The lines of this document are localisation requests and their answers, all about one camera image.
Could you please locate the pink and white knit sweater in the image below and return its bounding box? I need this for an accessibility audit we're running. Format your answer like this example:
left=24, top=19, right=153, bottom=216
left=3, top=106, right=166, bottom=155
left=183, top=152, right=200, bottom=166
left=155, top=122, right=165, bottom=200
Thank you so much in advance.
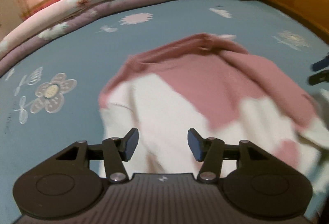
left=99, top=33, right=328, bottom=193

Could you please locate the teal floral bed sheet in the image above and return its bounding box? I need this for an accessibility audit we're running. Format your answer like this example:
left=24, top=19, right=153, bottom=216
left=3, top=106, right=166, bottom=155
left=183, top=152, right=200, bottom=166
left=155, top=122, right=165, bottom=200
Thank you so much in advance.
left=1, top=0, right=328, bottom=223

